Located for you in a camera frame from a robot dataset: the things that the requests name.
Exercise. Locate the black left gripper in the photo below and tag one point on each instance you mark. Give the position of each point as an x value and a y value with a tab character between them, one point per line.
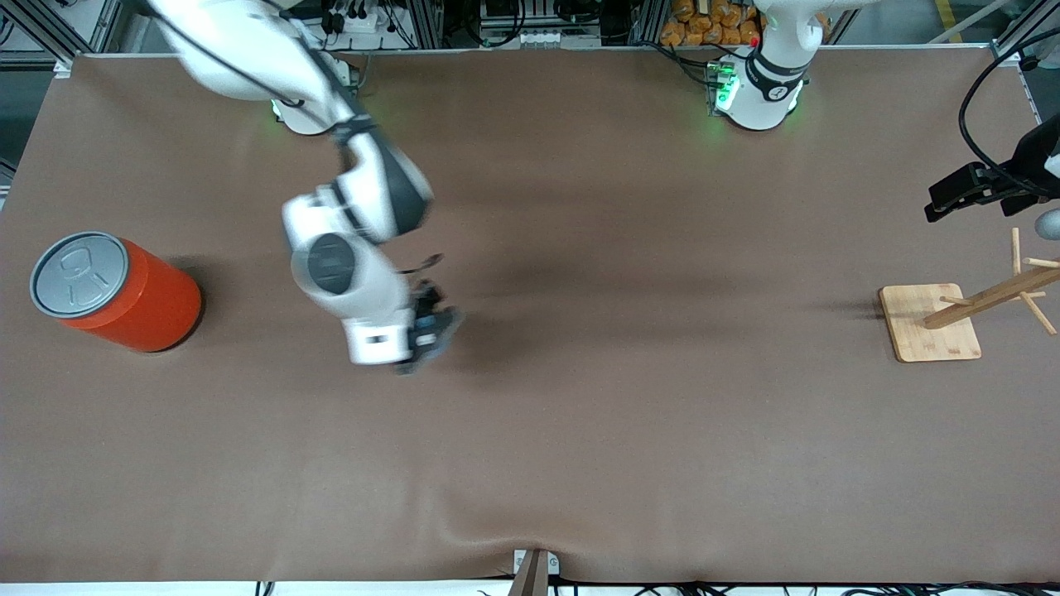
1029	163

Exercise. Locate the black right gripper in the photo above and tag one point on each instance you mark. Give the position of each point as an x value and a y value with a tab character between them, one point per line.
430	303

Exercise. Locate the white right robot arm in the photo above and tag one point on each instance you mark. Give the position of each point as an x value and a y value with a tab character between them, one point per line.
248	41

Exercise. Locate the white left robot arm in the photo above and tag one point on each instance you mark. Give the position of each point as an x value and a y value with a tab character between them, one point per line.
766	83

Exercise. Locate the wooden cup rack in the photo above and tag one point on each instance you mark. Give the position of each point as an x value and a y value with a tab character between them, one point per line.
927	327

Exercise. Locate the brown table mat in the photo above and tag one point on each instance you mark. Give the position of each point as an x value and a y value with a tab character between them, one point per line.
580	430

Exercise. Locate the metal table clamp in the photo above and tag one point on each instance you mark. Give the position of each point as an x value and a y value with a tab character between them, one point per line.
534	571

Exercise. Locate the orange can with grey lid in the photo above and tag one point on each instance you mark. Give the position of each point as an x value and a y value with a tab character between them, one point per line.
149	302

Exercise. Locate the orange snack bags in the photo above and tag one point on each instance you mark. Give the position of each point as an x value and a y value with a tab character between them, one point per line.
704	25

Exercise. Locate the white power strip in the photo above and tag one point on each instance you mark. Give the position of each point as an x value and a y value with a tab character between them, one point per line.
356	21

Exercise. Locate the aluminium frame post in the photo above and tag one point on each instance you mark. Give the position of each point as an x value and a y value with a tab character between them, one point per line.
58	37
1019	41

